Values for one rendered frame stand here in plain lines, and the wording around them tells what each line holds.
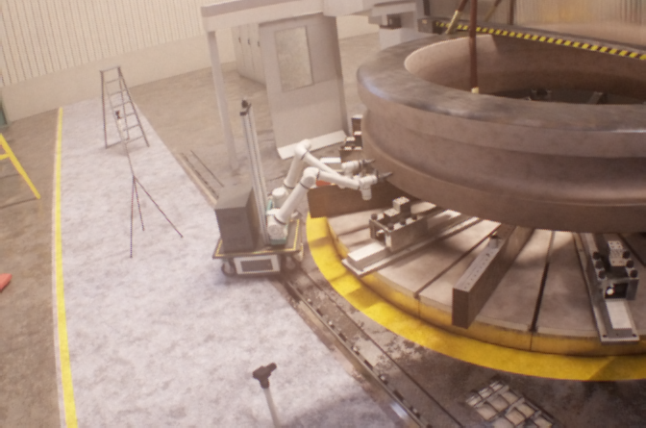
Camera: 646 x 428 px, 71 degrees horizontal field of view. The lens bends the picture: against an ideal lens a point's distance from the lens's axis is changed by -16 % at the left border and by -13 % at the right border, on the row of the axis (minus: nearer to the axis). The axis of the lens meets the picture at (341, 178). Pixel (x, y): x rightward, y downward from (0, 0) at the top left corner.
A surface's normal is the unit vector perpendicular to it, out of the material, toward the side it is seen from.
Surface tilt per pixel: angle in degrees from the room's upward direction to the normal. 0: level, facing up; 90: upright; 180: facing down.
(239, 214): 90
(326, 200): 90
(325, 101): 90
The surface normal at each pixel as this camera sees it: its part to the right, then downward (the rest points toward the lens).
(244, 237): 0.00, 0.40
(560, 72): -0.36, 0.41
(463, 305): -0.58, 0.39
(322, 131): 0.48, 0.30
